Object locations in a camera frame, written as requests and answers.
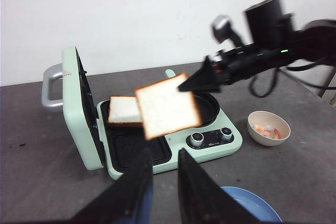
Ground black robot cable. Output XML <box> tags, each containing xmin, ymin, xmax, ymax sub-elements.
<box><xmin>248</xmin><ymin>60</ymin><xmax>336</xmax><ymax>99</ymax></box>

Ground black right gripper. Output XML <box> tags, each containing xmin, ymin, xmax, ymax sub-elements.
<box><xmin>178</xmin><ymin>48</ymin><xmax>291</xmax><ymax>93</ymax></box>

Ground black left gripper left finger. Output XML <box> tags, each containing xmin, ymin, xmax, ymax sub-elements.
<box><xmin>67</xmin><ymin>148</ymin><xmax>153</xmax><ymax>223</ymax></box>

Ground black round frying pan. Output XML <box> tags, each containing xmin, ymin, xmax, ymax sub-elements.
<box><xmin>194</xmin><ymin>93</ymin><xmax>220</xmax><ymax>127</ymax></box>

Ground silver control knob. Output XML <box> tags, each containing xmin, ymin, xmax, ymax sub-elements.
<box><xmin>219</xmin><ymin>127</ymin><xmax>233</xmax><ymax>142</ymax></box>
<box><xmin>190</xmin><ymin>132</ymin><xmax>204</xmax><ymax>147</ymax></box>

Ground left silver control knob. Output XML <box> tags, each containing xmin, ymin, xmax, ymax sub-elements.
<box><xmin>190</xmin><ymin>132</ymin><xmax>204</xmax><ymax>147</ymax></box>

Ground blue round plate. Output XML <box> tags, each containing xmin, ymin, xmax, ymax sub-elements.
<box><xmin>221</xmin><ymin>186</ymin><xmax>282</xmax><ymax>223</ymax></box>

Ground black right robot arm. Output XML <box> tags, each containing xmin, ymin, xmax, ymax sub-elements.
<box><xmin>178</xmin><ymin>0</ymin><xmax>335</xmax><ymax>98</ymax></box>

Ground right silver control knob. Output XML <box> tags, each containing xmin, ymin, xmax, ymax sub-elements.
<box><xmin>219</xmin><ymin>127</ymin><xmax>233</xmax><ymax>142</ymax></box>

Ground silver grey wrist camera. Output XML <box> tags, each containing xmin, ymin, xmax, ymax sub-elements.
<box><xmin>211</xmin><ymin>15</ymin><xmax>244</xmax><ymax>48</ymax></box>

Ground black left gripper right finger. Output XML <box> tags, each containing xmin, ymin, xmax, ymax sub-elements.
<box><xmin>178</xmin><ymin>148</ymin><xmax>261</xmax><ymax>223</ymax></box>

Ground mint green breakfast maker base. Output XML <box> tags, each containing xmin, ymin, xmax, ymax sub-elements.
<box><xmin>97</xmin><ymin>101</ymin><xmax>243</xmax><ymax>180</ymax></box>

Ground white bread slice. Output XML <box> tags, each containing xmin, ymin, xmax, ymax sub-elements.
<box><xmin>134</xmin><ymin>72</ymin><xmax>203</xmax><ymax>140</ymax></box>
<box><xmin>107</xmin><ymin>96</ymin><xmax>143</xmax><ymax>127</ymax></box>

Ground mint green maker lid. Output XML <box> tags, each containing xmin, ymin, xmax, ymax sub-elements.
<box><xmin>41</xmin><ymin>46</ymin><xmax>104</xmax><ymax>170</ymax></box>

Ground beige ribbed bowl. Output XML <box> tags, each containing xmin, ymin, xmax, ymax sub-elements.
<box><xmin>247</xmin><ymin>111</ymin><xmax>291</xmax><ymax>147</ymax></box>

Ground orange white shrimp pieces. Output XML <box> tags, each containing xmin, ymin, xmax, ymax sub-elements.
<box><xmin>253</xmin><ymin>124</ymin><xmax>281</xmax><ymax>139</ymax></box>

